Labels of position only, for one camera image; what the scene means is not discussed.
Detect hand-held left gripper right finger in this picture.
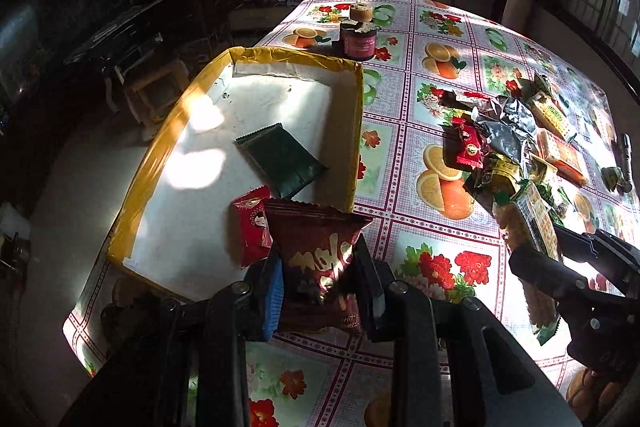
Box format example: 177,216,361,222
352,242,583,427

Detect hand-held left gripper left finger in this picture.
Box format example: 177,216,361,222
60,247,286,427

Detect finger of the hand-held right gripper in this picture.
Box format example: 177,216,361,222
552,227,640,298
509,247,608,308

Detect long cracker packet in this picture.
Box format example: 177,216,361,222
492,181,561,348

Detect dark red snack packet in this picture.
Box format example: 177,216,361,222
262,199,373,335

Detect bright red snack packet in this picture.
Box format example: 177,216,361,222
231,186,275,269

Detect cardboard box with yellow tape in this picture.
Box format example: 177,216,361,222
107,47,365,303

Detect dark green snack packet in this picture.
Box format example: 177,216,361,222
235,123,328,200

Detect large silver foil packet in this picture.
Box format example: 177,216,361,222
472,114,531,170

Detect yellow green snack packet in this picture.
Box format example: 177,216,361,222
462,154,521,205

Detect red gold candy packet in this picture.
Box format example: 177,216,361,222
450,116,493,172

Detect yellow cracker packet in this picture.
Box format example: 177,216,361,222
527,91,577,142

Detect red white snack packet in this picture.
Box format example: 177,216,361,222
440,89,493,112

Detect wooden stool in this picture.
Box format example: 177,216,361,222
125,62,188,128

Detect dark red jar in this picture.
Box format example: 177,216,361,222
339,21,377,62

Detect wooden television stand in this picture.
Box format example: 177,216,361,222
232,2,301,32

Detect beige round lid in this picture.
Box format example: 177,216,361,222
348,3,373,25

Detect black coffee table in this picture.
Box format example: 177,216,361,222
64,0,166,112

